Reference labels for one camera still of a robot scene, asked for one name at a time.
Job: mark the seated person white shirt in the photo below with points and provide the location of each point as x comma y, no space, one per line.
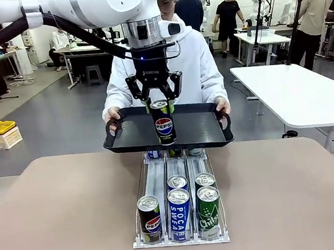
58,41

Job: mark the person in beige coat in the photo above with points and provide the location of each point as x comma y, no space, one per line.
313,11

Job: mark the blue Pocari Sweat can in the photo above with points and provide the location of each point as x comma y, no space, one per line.
177,182
154,154
180,219

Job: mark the black Pepsi can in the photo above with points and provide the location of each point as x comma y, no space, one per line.
150,222
176,153
164,125

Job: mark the person's left forearm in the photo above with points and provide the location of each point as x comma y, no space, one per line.
215,88

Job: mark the person's right forearm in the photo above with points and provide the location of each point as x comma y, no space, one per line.
116,99

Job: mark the person in black t-shirt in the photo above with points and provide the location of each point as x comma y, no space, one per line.
227,14

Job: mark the tall black camera tripod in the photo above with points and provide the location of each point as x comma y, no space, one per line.
295,32

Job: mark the large white table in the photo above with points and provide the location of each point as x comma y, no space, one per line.
301,93

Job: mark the grey work table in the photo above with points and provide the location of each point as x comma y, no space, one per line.
78,49

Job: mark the person's right hand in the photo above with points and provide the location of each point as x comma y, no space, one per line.
112,114

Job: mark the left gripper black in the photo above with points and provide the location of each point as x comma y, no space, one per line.
150,67

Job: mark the grey plastic stool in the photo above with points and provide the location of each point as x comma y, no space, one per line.
94,74

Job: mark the person in white hoodie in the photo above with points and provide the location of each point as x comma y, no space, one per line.
196,62

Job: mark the white plastic bin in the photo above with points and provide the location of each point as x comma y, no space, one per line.
263,32

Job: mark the person's left hand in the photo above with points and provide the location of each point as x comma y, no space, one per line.
223,105

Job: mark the black serving tray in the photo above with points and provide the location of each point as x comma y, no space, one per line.
138,134

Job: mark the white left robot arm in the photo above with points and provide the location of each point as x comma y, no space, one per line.
88,5

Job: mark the white background desk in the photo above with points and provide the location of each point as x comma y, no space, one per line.
265,40

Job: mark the person in dark jacket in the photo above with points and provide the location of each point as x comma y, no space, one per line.
190,9

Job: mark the white plastic crate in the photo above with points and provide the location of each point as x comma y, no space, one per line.
4,140

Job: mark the green Chilsung can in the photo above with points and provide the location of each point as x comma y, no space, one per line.
209,219
204,180
196,152

